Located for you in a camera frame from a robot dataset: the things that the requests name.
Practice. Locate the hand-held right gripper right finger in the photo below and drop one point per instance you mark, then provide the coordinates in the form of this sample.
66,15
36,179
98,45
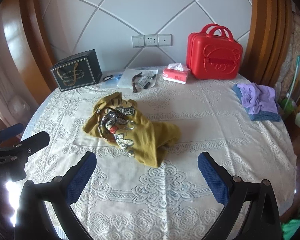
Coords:
213,177

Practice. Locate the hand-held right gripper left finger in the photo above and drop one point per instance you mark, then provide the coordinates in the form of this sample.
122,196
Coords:
81,177

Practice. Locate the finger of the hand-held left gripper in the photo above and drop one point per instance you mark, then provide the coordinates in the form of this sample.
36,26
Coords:
12,129
32,142

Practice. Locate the mustard yellow rhinestone t-shirt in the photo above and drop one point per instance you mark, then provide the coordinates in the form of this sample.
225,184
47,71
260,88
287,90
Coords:
150,140

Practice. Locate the white lace tablecloth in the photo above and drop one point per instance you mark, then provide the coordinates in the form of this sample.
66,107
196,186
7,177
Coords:
202,120

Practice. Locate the blue cloth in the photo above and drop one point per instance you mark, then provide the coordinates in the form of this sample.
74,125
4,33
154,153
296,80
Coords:
265,117

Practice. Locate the black gift bag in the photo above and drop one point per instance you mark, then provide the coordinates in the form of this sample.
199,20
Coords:
75,72

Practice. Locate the purple cloth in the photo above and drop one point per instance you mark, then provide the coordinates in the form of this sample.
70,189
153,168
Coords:
262,97

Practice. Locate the blue plastic item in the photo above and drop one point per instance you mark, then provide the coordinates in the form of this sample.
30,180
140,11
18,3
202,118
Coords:
117,77

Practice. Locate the pink tissue pack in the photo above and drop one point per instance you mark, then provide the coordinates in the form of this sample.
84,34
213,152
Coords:
175,76

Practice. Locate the clear plastic bag with papers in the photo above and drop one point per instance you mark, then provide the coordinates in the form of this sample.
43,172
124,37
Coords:
127,78

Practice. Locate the black pen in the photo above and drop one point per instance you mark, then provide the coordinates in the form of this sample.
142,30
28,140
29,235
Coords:
150,82

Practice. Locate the red hard-shell small suitcase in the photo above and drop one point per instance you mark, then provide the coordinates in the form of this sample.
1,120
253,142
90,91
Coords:
215,57

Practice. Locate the wooden headboard frame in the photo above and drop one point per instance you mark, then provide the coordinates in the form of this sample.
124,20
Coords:
30,30

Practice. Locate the white wall light switch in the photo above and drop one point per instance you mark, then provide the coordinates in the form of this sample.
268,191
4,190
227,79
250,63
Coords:
138,41

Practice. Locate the white wall round socket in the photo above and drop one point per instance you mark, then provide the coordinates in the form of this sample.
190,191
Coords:
164,40

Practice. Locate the white wall power socket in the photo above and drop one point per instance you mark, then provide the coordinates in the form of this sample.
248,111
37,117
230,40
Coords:
151,40

